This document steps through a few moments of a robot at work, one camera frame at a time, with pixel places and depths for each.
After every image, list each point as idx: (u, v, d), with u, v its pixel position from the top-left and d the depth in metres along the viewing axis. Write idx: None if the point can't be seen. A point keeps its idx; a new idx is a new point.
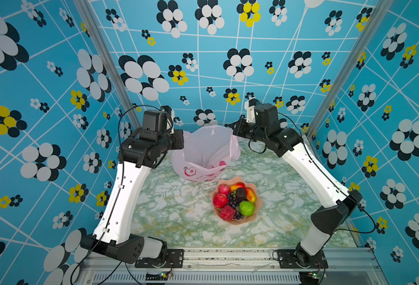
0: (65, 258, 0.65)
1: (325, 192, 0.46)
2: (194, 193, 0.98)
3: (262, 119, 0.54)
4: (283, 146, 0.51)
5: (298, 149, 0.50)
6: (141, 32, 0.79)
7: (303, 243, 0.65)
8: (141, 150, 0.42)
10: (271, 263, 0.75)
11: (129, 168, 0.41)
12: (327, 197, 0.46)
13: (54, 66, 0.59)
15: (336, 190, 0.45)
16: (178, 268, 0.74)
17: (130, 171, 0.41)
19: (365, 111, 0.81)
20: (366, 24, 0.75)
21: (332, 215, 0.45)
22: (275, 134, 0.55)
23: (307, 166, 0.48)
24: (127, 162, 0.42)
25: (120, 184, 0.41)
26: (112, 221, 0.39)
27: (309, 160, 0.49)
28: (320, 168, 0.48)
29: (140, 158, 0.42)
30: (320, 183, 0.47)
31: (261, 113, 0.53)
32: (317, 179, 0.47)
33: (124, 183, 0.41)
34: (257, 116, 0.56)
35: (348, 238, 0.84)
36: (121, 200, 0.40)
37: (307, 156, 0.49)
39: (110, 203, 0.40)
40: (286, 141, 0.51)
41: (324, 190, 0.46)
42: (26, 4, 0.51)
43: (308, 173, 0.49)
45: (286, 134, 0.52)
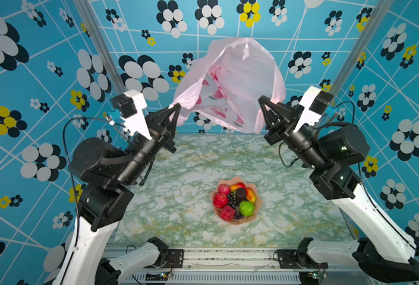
0: (65, 258, 0.65)
1: (396, 247, 0.37)
2: (194, 193, 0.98)
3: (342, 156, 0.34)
4: (339, 189, 0.38)
5: (358, 196, 0.39)
6: (141, 32, 0.79)
7: (311, 250, 0.63)
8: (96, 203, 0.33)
10: (271, 263, 0.75)
11: (84, 227, 0.34)
12: (396, 253, 0.38)
13: (54, 66, 0.59)
15: (405, 244, 0.38)
16: (178, 268, 0.74)
17: (85, 231, 0.34)
19: (365, 111, 0.81)
20: (366, 24, 0.75)
21: (409, 275, 0.36)
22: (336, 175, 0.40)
23: (371, 217, 0.38)
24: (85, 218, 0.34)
25: (75, 247, 0.34)
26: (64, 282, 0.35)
27: (373, 209, 0.39)
28: (384, 216, 0.39)
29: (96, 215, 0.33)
30: (387, 238, 0.38)
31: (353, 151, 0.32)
32: (384, 234, 0.38)
33: (78, 245, 0.34)
34: (338, 146, 0.34)
35: (348, 238, 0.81)
36: (75, 262, 0.34)
37: (369, 203, 0.39)
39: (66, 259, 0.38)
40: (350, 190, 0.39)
41: (394, 244, 0.38)
42: (26, 4, 0.51)
43: (372, 225, 0.39)
45: (347, 178, 0.40)
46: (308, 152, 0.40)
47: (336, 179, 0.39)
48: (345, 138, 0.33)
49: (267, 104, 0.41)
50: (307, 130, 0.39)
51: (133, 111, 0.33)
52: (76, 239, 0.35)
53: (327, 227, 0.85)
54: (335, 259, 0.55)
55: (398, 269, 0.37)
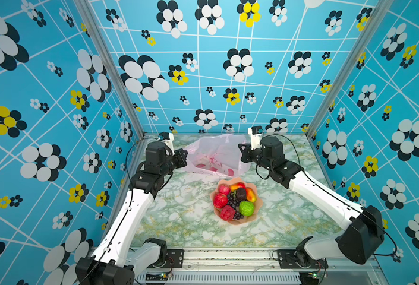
0: (65, 258, 0.65)
1: (337, 212, 0.46)
2: (194, 193, 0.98)
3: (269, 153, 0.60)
4: (287, 179, 0.56)
5: (299, 177, 0.55)
6: (141, 32, 0.79)
7: (308, 245, 0.65)
8: (145, 181, 0.51)
10: (271, 263, 0.75)
11: (138, 195, 0.49)
12: (340, 217, 0.45)
13: (54, 66, 0.59)
15: (347, 208, 0.45)
16: (178, 268, 0.74)
17: (139, 196, 0.48)
19: (365, 111, 0.81)
20: (366, 24, 0.75)
21: (353, 236, 0.42)
22: (280, 167, 0.62)
23: (312, 189, 0.51)
24: (136, 190, 0.49)
25: (128, 206, 0.46)
26: (114, 241, 0.41)
27: (312, 184, 0.52)
28: (325, 189, 0.51)
29: (147, 188, 0.50)
30: (328, 205, 0.47)
31: (268, 147, 0.58)
32: (324, 200, 0.48)
33: (131, 206, 0.46)
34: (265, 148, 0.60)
35: None
36: (126, 222, 0.44)
37: (309, 180, 0.53)
39: (115, 224, 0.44)
40: (289, 173, 0.57)
41: (334, 209, 0.46)
42: (26, 4, 0.51)
43: (318, 199, 0.50)
45: (291, 168, 0.58)
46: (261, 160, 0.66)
47: (284, 171, 0.58)
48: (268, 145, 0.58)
49: (243, 145, 0.77)
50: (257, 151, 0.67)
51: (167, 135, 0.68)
52: (129, 203, 0.47)
53: (328, 227, 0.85)
54: (327, 254, 0.57)
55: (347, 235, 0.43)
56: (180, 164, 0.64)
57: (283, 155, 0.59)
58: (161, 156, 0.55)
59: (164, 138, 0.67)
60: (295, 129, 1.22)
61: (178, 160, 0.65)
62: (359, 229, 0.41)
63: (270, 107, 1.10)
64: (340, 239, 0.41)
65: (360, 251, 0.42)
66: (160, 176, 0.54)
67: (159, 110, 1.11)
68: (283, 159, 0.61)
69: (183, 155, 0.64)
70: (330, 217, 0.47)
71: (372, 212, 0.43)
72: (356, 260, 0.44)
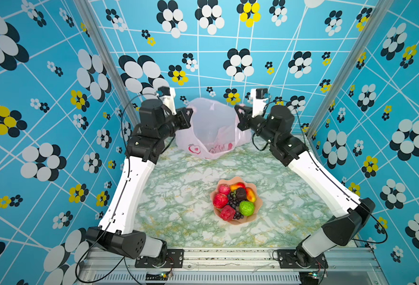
0: (65, 258, 0.65)
1: (334, 201, 0.45)
2: (194, 192, 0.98)
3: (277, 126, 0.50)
4: (289, 157, 0.50)
5: (303, 159, 0.50)
6: (141, 32, 0.79)
7: (305, 244, 0.65)
8: (143, 146, 0.46)
10: (271, 263, 0.75)
11: (134, 162, 0.44)
12: (337, 206, 0.44)
13: (54, 66, 0.59)
15: (346, 198, 0.44)
16: (178, 268, 0.74)
17: (136, 165, 0.44)
19: (365, 111, 0.81)
20: (366, 24, 0.75)
21: (345, 224, 0.42)
22: (284, 143, 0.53)
23: (314, 174, 0.48)
24: (133, 158, 0.45)
25: (127, 177, 0.43)
26: (117, 212, 0.41)
27: (315, 168, 0.48)
28: (327, 175, 0.48)
29: (145, 155, 0.45)
30: (328, 192, 0.46)
31: (278, 120, 0.49)
32: (325, 187, 0.46)
33: (130, 176, 0.43)
34: (273, 120, 0.51)
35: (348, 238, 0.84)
36: (128, 192, 0.42)
37: (313, 164, 0.49)
39: (116, 195, 0.42)
40: (292, 152, 0.51)
41: (334, 199, 0.45)
42: (26, 4, 0.51)
43: (318, 184, 0.47)
45: (295, 146, 0.52)
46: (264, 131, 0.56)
47: (286, 148, 0.51)
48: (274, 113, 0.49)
49: (240, 108, 0.64)
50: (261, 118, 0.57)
51: (168, 91, 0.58)
52: (128, 173, 0.44)
53: None
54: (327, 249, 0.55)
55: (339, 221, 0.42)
56: (183, 126, 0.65)
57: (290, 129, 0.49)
58: (157, 117, 0.47)
59: (164, 94, 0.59)
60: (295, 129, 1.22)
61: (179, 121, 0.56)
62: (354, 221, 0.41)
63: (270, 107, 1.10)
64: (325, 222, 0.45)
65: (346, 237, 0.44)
66: (158, 139, 0.49)
67: None
68: (288, 135, 0.52)
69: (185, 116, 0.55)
70: (325, 202, 0.48)
71: (368, 206, 0.43)
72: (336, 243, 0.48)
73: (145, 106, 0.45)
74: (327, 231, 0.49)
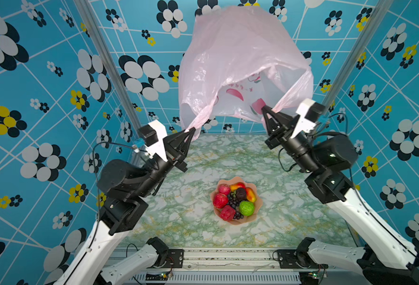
0: (65, 258, 0.65)
1: (391, 253, 0.38)
2: (194, 192, 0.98)
3: (334, 165, 0.38)
4: (328, 193, 0.42)
5: (350, 199, 0.42)
6: (141, 32, 0.79)
7: (310, 251, 0.64)
8: (117, 215, 0.38)
10: (271, 263, 0.75)
11: (101, 231, 0.38)
12: (395, 259, 0.38)
13: (54, 66, 0.59)
15: (405, 250, 0.38)
16: (178, 268, 0.74)
17: (101, 232, 0.38)
19: (364, 111, 0.81)
20: (366, 24, 0.75)
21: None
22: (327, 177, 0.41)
23: (363, 219, 0.40)
24: (102, 223, 0.39)
25: (88, 247, 0.38)
26: (70, 282, 0.37)
27: (366, 212, 0.41)
28: (378, 220, 0.40)
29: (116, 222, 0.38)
30: (382, 243, 0.39)
31: (342, 160, 0.36)
32: (378, 237, 0.39)
33: (92, 246, 0.38)
34: (329, 156, 0.38)
35: (348, 238, 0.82)
36: (85, 263, 0.37)
37: (362, 206, 0.41)
39: (75, 261, 0.38)
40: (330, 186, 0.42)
41: (390, 250, 0.38)
42: (26, 4, 0.51)
43: (367, 230, 0.40)
45: (337, 181, 0.43)
46: (302, 159, 0.44)
47: (327, 183, 0.43)
48: (333, 146, 0.37)
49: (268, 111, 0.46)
50: (303, 136, 0.43)
51: (155, 140, 0.42)
52: (91, 240, 0.38)
53: (327, 227, 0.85)
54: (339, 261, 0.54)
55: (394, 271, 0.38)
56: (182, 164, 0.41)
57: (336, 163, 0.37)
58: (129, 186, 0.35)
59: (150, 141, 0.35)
60: None
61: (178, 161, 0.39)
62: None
63: None
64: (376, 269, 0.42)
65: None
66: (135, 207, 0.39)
67: (159, 110, 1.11)
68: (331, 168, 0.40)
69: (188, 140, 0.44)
70: (371, 246, 0.42)
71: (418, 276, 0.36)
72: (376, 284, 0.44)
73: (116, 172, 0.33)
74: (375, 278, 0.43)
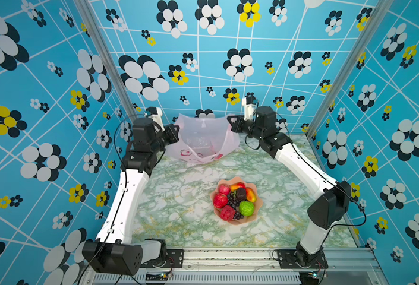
0: (65, 258, 0.65)
1: (313, 182, 0.50)
2: (194, 193, 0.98)
3: (261, 122, 0.60)
4: (275, 148, 0.58)
5: (287, 148, 0.57)
6: (141, 32, 0.79)
7: (303, 242, 0.65)
8: (138, 161, 0.49)
10: (271, 263, 0.75)
11: (132, 174, 0.47)
12: (315, 187, 0.50)
13: (54, 66, 0.59)
15: (324, 180, 0.49)
16: (178, 268, 0.74)
17: (133, 176, 0.47)
19: (365, 111, 0.81)
20: (366, 24, 0.75)
21: (323, 205, 0.47)
22: (270, 137, 0.63)
23: (296, 162, 0.54)
24: (129, 170, 0.48)
25: (125, 188, 0.45)
26: (116, 222, 0.41)
27: (297, 157, 0.55)
28: (307, 161, 0.53)
29: (141, 167, 0.48)
30: (308, 176, 0.51)
31: (261, 116, 0.59)
32: (304, 171, 0.52)
33: (127, 187, 0.45)
34: (257, 117, 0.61)
35: (348, 238, 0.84)
36: (125, 202, 0.43)
37: (295, 153, 0.56)
39: (113, 207, 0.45)
40: (277, 144, 0.58)
41: (312, 180, 0.50)
42: (26, 4, 0.51)
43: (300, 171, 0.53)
45: (280, 139, 0.59)
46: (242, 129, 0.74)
47: (273, 141, 0.59)
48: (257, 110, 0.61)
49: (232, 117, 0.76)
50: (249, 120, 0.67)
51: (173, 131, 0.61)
52: (125, 184, 0.46)
53: None
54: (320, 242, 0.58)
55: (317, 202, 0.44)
56: (173, 141, 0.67)
57: (274, 126, 0.60)
58: (150, 133, 0.52)
59: (153, 113, 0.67)
60: (295, 129, 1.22)
61: (169, 136, 0.62)
62: (328, 199, 0.45)
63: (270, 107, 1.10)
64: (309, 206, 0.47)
65: (325, 218, 0.48)
66: (151, 153, 0.53)
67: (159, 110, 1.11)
68: (274, 130, 0.61)
69: (173, 131, 0.61)
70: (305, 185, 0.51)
71: (343, 186, 0.48)
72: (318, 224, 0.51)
73: (139, 122, 0.50)
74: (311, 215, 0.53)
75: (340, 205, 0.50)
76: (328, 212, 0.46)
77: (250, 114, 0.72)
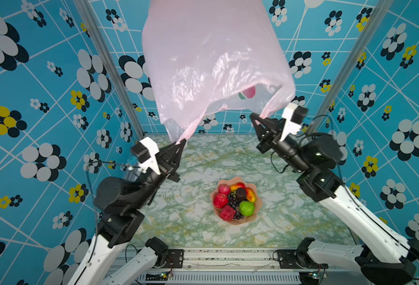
0: (65, 258, 0.65)
1: (386, 249, 0.39)
2: (194, 193, 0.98)
3: (320, 161, 0.40)
4: (323, 193, 0.44)
5: (340, 195, 0.44)
6: (141, 32, 0.79)
7: (311, 249, 0.64)
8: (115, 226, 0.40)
10: (271, 263, 0.75)
11: (101, 245, 0.40)
12: (389, 253, 0.39)
13: (54, 66, 0.59)
15: (396, 243, 0.39)
16: (178, 268, 0.74)
17: (101, 247, 0.39)
19: (364, 111, 0.81)
20: (366, 24, 0.75)
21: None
22: (316, 176, 0.46)
23: (354, 215, 0.42)
24: (101, 238, 0.40)
25: (88, 259, 0.39)
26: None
27: (356, 208, 0.42)
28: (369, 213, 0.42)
29: (112, 243, 0.39)
30: (376, 238, 0.40)
31: (324, 157, 0.39)
32: (367, 230, 0.41)
33: (91, 260, 0.39)
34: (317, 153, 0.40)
35: (348, 238, 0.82)
36: (85, 277, 0.38)
37: (352, 202, 0.43)
39: (73, 275, 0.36)
40: (329, 192, 0.44)
41: (383, 244, 0.39)
42: (26, 4, 0.51)
43: (361, 225, 0.41)
45: (328, 180, 0.45)
46: (279, 146, 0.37)
47: (318, 182, 0.45)
48: (318, 145, 0.39)
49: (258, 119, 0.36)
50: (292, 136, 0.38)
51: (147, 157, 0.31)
52: (90, 255, 0.40)
53: (327, 227, 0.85)
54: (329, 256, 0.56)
55: (390, 271, 0.38)
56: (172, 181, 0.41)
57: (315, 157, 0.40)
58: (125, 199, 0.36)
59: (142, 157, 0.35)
60: None
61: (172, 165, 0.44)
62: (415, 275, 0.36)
63: None
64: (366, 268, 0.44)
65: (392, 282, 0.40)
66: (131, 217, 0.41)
67: None
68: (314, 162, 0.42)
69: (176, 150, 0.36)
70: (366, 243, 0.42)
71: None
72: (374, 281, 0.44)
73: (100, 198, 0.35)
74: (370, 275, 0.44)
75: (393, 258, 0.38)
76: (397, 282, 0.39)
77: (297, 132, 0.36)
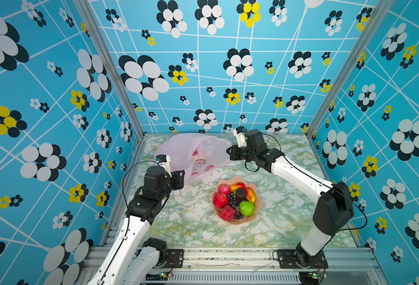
0: (65, 259, 0.65)
1: (310, 188, 0.50)
2: (194, 193, 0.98)
3: (251, 143, 0.67)
4: (270, 164, 0.61)
5: (279, 161, 0.60)
6: (141, 32, 0.79)
7: (304, 243, 0.65)
8: (142, 208, 0.52)
10: (271, 263, 0.75)
11: (134, 222, 0.49)
12: (312, 192, 0.50)
13: (54, 66, 0.59)
15: (319, 184, 0.50)
16: (178, 268, 0.74)
17: (135, 224, 0.49)
19: (365, 111, 0.81)
20: (366, 24, 0.75)
21: (323, 208, 0.46)
22: (263, 154, 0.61)
23: (290, 171, 0.56)
24: (133, 217, 0.50)
25: (124, 236, 0.47)
26: (108, 272, 0.41)
27: (290, 167, 0.57)
28: (301, 170, 0.56)
29: (144, 215, 0.50)
30: (303, 182, 0.52)
31: (249, 137, 0.66)
32: (299, 179, 0.53)
33: (127, 236, 0.47)
34: (246, 139, 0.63)
35: (348, 238, 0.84)
36: (122, 251, 0.44)
37: (288, 164, 0.58)
39: (110, 253, 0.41)
40: (270, 158, 0.62)
41: (308, 186, 0.51)
42: (26, 4, 0.51)
43: (302, 183, 0.53)
45: (273, 154, 0.63)
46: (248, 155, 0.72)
47: (264, 155, 0.64)
48: (248, 135, 0.66)
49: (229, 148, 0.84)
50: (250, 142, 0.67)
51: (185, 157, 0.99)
52: (125, 231, 0.47)
53: None
54: (321, 244, 0.57)
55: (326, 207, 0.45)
56: (178, 186, 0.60)
57: (264, 143, 0.66)
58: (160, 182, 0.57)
59: (162, 161, 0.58)
60: (296, 129, 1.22)
61: (174, 181, 0.66)
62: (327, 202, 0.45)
63: (270, 107, 1.10)
64: (314, 214, 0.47)
65: (330, 223, 0.47)
66: (157, 202, 0.55)
67: (159, 110, 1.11)
68: (265, 147, 0.67)
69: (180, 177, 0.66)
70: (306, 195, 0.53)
71: (341, 187, 0.48)
72: (324, 230, 0.50)
73: (151, 171, 0.55)
74: (317, 223, 0.51)
75: (343, 208, 0.50)
76: (330, 216, 0.45)
77: (242, 141, 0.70)
